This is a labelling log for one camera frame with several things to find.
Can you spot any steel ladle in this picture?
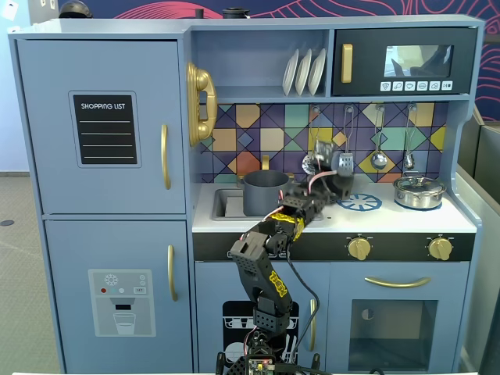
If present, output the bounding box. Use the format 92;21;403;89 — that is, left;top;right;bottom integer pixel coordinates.
370;103;389;171

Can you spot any gold toy telephone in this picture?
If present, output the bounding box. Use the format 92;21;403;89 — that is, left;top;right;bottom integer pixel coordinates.
185;62;219;148

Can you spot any gold dishwasher door handle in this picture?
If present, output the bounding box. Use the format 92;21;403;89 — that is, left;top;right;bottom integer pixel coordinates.
308;298;318;352

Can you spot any steel slotted spatula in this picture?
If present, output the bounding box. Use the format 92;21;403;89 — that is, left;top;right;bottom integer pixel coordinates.
337;103;358;178

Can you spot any gold freezer door handle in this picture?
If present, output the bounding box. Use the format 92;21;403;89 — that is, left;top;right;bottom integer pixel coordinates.
166;245;180;302

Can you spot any small steel spoon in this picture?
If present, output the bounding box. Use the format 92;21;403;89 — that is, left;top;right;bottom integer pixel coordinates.
402;103;418;170

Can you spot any blue oven door with window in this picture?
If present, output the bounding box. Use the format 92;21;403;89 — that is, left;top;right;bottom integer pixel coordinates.
328;262;470;373

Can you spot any blue dishwasher door with print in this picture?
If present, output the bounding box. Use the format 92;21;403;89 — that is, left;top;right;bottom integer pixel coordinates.
195;261;330;374

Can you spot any black dome-shaped object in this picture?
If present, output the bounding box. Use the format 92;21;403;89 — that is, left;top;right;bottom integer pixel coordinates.
58;0;94;20

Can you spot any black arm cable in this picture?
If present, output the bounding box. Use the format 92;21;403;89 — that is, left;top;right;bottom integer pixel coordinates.
286;249;320;370

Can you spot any pink camera cable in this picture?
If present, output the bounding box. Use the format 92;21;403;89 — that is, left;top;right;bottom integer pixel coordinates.
306;169;339;196

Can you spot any robot controller board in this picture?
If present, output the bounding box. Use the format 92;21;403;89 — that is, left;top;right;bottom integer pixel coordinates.
245;352;277;375

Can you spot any gold fridge door handle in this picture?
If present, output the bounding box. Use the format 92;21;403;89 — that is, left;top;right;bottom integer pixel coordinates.
160;123;173;191

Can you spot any black microwave door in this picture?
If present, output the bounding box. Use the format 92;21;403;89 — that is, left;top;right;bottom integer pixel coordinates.
331;27;479;97

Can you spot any blue toy kitchen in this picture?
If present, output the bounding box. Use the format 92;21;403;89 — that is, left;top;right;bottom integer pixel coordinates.
7;14;485;374

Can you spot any gold oven door handle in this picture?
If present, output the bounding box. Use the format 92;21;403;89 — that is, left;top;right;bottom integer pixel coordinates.
364;276;433;290

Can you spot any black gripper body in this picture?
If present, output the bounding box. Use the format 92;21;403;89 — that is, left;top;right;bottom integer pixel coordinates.
310;172;349;205

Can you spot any dark gray tall pot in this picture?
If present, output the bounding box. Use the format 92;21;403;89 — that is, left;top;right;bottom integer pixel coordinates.
237;170;295;217

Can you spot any white paper on wall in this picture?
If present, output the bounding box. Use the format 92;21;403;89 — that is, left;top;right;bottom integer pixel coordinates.
0;1;20;21

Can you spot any black round flat container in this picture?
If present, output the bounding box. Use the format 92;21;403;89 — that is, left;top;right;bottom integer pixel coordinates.
222;7;251;20

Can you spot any blue fridge door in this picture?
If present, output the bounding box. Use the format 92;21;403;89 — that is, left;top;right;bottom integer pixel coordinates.
16;38;187;215

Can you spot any blue freezer door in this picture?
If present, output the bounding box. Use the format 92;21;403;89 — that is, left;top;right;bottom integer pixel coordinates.
43;219;195;373

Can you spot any steel round skimmer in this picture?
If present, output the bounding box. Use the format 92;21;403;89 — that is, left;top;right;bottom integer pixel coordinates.
301;104;323;176

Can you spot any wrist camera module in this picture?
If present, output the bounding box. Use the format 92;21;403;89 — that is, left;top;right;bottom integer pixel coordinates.
312;139;338;173

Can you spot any white toy plate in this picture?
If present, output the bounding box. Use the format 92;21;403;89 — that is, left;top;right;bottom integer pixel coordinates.
307;47;328;97
295;48;314;97
281;48;301;98

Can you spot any shiny steel pot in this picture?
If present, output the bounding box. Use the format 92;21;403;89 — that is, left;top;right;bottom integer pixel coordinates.
392;183;448;210

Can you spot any gold microwave door handle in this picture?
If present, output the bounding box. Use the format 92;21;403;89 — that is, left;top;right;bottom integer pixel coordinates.
341;43;354;84

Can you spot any gold stove knob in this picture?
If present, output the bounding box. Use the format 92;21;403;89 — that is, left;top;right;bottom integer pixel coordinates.
346;234;373;261
427;234;455;262

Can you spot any black shopping list board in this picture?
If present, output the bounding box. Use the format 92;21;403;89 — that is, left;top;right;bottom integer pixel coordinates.
68;91;142;169

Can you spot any gray toy sink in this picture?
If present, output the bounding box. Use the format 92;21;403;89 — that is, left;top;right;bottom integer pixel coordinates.
211;187;326;222

